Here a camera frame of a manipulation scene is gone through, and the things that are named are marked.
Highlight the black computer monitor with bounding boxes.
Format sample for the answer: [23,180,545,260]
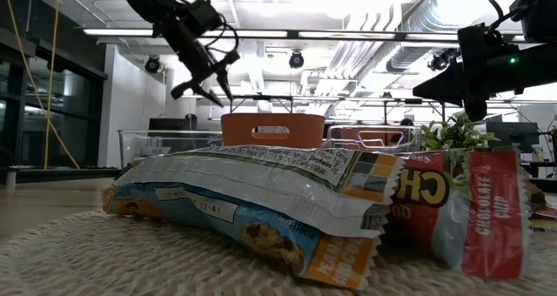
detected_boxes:
[148,114,198,131]
[486,121,540,154]

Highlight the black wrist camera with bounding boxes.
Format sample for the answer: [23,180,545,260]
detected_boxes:
[456,23,520,73]
[187,0,225,35]

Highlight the black table frame rail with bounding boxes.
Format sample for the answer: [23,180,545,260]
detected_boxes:
[0,165,123,185]

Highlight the black metal frame stand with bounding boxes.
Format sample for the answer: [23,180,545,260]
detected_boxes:
[228,94,293,114]
[382,98,447,123]

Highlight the chocolate chip granola bar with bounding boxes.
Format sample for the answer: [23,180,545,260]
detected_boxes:
[528,182,557,235]
[388,149,533,283]

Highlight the long overhead light bar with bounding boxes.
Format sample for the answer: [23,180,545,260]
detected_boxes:
[82,27,530,44]

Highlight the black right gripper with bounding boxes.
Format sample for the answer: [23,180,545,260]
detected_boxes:
[413,43,557,122]

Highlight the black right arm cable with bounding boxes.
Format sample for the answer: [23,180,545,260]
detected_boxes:
[476,0,523,30]

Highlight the peanut butter granola bar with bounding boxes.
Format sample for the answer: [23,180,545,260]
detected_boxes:
[101,145,405,292]

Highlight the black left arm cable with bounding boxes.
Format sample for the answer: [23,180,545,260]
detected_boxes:
[171,0,240,71]

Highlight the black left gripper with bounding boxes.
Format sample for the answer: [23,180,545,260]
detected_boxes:
[152,15,241,108]

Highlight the wide clear plastic bin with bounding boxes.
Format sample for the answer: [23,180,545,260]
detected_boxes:
[117,129,224,170]

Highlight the orange plastic bin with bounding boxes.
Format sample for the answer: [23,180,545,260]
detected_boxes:
[220,112,326,150]

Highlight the beige woven round mat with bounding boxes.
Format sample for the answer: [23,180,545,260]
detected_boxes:
[0,208,557,296]

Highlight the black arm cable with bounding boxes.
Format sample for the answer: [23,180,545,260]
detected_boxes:
[171,0,240,71]
[476,0,523,30]

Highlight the clear plastic bin with handle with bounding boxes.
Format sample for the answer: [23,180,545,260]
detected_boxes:
[325,124,422,154]

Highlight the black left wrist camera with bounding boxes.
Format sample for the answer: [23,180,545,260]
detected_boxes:
[187,0,225,35]

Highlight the black round ceiling camera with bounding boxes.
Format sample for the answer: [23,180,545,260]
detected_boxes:
[144,55,163,74]
[288,50,305,70]
[428,48,458,71]

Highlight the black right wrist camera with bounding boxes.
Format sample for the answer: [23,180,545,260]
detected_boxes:
[456,23,520,73]

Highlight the green plant in white pot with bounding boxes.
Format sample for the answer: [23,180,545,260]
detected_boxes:
[419,111,500,154]

